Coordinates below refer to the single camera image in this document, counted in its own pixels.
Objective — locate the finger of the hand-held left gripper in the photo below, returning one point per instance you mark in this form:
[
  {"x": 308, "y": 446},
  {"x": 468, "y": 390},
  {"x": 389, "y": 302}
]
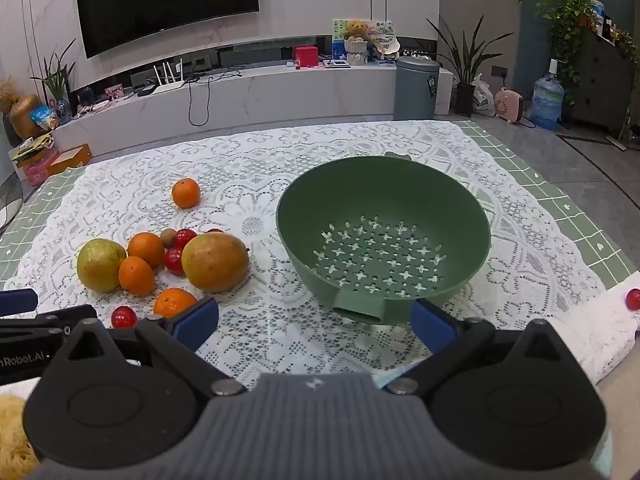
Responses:
[
  {"x": 17, "y": 301},
  {"x": 55, "y": 317}
]

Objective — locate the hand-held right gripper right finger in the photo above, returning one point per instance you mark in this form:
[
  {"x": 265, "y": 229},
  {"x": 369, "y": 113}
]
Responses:
[{"x": 432, "y": 325}]

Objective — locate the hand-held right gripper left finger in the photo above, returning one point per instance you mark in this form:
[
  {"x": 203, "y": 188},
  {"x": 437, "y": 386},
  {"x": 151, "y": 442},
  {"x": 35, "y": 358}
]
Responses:
[{"x": 197, "y": 322}]

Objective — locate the orange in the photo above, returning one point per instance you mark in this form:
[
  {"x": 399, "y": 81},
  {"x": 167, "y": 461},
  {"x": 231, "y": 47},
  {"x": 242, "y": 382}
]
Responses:
[
  {"x": 186, "y": 193},
  {"x": 136, "y": 276},
  {"x": 172, "y": 304},
  {"x": 145, "y": 250}
]

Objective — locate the large orange-yellow mango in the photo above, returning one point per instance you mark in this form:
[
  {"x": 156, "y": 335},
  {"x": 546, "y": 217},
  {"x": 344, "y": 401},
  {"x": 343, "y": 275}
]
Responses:
[{"x": 215, "y": 262}]

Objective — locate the small red fruits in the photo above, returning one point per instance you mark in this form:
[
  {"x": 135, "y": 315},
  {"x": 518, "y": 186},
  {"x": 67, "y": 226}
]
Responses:
[{"x": 174, "y": 260}]

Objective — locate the yellow-green mango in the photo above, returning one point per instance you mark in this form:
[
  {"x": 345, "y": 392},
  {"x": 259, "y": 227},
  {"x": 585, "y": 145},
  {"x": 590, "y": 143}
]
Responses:
[{"x": 97, "y": 265}]

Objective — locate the brown kiwi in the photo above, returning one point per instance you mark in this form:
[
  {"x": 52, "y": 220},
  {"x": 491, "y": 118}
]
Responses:
[{"x": 168, "y": 237}]

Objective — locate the green colander bowl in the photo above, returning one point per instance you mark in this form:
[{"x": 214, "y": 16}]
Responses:
[{"x": 350, "y": 195}]

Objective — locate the yellow fluffy cloth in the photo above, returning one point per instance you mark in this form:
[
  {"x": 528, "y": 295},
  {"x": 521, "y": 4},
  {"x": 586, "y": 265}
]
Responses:
[{"x": 15, "y": 435}]

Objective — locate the pink box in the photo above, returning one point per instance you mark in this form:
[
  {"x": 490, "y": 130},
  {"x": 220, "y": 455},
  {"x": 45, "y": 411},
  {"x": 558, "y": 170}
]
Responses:
[{"x": 35, "y": 172}]

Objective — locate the orange box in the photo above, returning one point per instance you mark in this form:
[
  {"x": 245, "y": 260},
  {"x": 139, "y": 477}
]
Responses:
[{"x": 70, "y": 160}]

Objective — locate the yellow-green packets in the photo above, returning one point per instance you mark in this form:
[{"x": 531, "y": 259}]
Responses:
[{"x": 32, "y": 147}]

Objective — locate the white cloth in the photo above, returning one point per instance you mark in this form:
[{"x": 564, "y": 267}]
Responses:
[{"x": 590, "y": 330}]

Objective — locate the white lace tablecloth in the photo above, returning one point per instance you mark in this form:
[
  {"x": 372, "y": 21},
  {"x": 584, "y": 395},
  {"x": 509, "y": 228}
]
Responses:
[{"x": 250, "y": 170}]

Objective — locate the gold vase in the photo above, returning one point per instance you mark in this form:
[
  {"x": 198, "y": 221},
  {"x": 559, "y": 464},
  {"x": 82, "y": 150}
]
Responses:
[{"x": 24, "y": 117}]

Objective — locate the blue snack packet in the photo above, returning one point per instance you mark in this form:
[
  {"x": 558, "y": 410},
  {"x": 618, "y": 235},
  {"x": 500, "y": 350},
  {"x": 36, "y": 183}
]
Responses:
[{"x": 44, "y": 117}]

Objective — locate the green grid mat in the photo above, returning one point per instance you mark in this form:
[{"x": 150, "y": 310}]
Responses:
[{"x": 575, "y": 200}]

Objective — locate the plant in glass vase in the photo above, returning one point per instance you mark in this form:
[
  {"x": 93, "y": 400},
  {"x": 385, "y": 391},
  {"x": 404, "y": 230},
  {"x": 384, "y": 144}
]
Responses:
[{"x": 62, "y": 110}]

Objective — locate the dried flowers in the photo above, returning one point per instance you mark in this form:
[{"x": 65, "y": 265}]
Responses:
[{"x": 7, "y": 95}]

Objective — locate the long-leaf potted plant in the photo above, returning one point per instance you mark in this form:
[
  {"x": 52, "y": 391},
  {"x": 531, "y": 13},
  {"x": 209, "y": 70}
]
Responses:
[{"x": 465, "y": 100}]

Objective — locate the pink card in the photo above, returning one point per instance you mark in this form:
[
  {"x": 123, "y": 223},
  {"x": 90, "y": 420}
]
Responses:
[{"x": 114, "y": 92}]

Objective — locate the pink heater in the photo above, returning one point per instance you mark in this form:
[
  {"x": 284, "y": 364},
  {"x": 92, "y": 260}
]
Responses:
[{"x": 507, "y": 106}]

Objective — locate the white plastic bag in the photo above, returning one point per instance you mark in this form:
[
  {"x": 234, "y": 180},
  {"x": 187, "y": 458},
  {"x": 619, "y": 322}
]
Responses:
[{"x": 482, "y": 97}]

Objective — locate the grey trash can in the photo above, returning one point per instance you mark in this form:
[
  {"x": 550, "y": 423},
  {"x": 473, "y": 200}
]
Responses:
[{"x": 416, "y": 90}]

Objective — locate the white router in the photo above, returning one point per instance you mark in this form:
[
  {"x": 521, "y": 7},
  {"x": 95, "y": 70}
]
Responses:
[{"x": 167, "y": 87}]

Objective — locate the black set-top box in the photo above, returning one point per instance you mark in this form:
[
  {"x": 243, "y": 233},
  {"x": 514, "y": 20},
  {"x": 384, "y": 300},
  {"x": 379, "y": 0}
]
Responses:
[{"x": 146, "y": 91}]

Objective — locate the white marble console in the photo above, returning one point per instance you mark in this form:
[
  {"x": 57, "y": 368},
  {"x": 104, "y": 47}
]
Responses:
[{"x": 300, "y": 95}]

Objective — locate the blue water jug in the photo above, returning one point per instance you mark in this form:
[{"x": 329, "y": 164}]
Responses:
[{"x": 546, "y": 102}]

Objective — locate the white flat device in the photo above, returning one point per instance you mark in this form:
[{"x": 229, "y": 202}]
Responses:
[{"x": 336, "y": 63}]

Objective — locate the red box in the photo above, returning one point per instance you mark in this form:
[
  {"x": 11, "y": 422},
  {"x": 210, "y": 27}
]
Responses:
[{"x": 306, "y": 57}]

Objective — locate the dark cabinet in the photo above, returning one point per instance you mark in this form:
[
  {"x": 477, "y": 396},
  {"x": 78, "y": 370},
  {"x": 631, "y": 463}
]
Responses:
[{"x": 600, "y": 85}]

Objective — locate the printed paper fan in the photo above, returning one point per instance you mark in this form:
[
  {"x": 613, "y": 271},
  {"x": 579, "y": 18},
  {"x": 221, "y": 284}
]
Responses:
[{"x": 386, "y": 35}]

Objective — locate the teddy bear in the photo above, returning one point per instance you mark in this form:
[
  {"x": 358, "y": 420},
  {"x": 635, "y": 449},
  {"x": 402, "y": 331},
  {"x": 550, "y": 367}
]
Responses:
[{"x": 356, "y": 35}]

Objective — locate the green printed card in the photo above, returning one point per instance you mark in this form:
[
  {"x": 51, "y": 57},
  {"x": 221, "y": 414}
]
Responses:
[{"x": 339, "y": 32}]

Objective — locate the black television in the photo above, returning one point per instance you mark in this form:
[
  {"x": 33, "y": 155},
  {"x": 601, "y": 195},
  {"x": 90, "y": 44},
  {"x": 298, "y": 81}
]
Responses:
[{"x": 165, "y": 0}]

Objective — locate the green ivy plant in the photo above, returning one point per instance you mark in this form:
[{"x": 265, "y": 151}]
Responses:
[{"x": 567, "y": 25}]

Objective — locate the wall socket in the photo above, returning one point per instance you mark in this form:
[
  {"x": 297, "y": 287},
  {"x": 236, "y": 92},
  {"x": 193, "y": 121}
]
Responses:
[{"x": 500, "y": 71}]

